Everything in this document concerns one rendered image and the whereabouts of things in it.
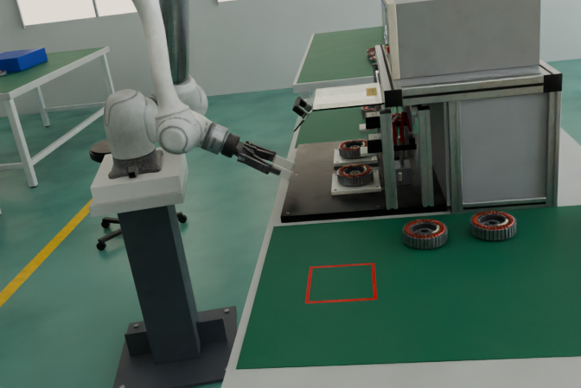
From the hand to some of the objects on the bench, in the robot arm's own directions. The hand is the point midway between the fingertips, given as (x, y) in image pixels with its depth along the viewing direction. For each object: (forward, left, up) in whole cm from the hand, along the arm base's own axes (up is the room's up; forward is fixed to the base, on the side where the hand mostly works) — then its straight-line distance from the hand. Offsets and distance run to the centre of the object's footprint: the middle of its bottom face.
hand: (284, 168), depth 190 cm
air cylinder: (+36, -8, -6) cm, 37 cm away
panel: (+49, +1, -7) cm, 50 cm away
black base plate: (+26, +6, -10) cm, 28 cm away
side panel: (+56, -34, -7) cm, 66 cm away
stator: (+22, -5, -5) cm, 23 cm away
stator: (+27, +18, -7) cm, 33 cm away
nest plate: (+27, +18, -8) cm, 34 cm away
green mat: (+32, -62, -5) cm, 70 cm away
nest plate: (+22, -5, -7) cm, 23 cm away
